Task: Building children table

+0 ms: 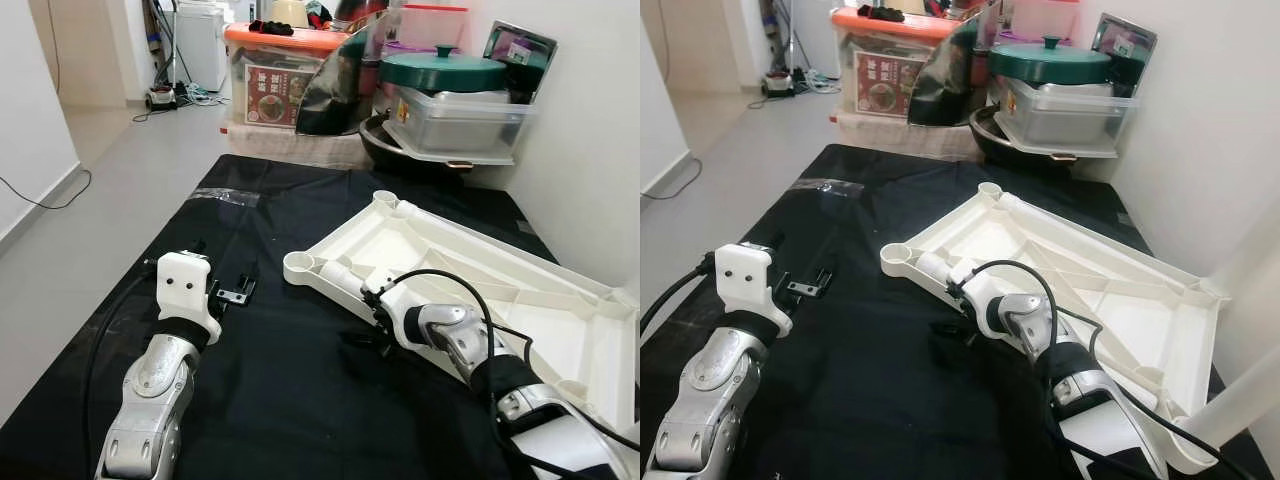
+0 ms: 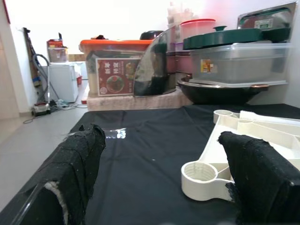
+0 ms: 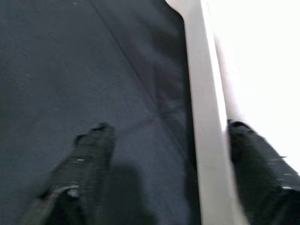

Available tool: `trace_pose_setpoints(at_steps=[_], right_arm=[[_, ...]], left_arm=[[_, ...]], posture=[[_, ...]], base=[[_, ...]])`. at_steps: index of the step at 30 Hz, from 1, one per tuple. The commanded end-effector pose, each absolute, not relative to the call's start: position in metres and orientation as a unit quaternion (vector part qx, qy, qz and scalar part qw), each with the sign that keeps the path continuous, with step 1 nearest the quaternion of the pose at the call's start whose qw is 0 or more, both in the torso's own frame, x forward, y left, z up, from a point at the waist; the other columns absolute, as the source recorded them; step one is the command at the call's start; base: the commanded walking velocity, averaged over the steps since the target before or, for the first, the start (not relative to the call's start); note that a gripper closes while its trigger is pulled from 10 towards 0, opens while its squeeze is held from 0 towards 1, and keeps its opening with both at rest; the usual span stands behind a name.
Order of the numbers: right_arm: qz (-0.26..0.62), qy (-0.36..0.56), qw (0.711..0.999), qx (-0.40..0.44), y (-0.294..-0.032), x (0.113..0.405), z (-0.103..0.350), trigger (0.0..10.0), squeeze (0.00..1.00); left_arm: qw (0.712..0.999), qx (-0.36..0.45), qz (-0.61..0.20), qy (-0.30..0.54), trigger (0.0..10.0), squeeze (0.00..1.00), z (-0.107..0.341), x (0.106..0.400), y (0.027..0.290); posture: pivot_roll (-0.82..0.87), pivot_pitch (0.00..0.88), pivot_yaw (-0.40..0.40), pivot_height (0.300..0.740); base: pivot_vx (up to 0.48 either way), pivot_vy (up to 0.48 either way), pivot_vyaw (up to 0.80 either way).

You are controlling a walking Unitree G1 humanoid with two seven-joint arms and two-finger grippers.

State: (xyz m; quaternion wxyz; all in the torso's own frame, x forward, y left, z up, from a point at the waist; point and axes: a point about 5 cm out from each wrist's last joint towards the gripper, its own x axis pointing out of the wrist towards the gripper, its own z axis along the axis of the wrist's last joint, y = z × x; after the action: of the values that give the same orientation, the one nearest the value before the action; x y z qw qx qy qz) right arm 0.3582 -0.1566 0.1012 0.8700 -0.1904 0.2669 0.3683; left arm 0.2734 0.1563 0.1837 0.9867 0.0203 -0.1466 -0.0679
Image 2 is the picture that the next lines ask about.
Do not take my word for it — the green pot lid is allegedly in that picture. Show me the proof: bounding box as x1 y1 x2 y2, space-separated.
182 25 291 50

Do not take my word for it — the white household appliance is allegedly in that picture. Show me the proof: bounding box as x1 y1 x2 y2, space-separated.
48 62 79 103

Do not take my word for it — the clear plastic lidded container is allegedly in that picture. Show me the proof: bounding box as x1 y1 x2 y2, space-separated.
188 43 293 85

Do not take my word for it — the beige cloth covered bench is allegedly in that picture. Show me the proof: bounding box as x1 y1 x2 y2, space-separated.
87 89 193 111

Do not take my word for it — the storage box with orange lid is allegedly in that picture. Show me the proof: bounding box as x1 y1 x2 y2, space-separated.
79 39 155 97

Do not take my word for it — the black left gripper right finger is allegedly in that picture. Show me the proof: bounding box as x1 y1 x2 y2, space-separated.
217 131 300 225

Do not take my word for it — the black wok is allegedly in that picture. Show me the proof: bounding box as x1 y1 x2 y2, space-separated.
177 76 269 105

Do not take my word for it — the black round cooking pot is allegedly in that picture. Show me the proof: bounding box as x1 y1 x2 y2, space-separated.
140 30 165 40

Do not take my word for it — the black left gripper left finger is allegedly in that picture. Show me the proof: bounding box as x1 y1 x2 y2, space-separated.
22 123 106 225

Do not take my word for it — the black tablecloth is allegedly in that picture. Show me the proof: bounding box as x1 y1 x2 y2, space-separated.
0 104 300 225

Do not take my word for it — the small vacuum cleaner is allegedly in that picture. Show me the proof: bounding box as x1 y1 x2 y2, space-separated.
31 102 52 117

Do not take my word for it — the white plastic table leg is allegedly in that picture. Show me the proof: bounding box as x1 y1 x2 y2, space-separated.
239 110 300 125

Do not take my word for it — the clear tape strip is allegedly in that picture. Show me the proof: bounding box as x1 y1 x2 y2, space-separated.
104 127 127 140

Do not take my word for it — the white plastic table top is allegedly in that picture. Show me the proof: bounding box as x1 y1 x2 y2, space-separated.
180 109 300 202

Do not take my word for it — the pink plastic container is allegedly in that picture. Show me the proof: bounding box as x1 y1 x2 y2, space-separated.
180 18 216 38

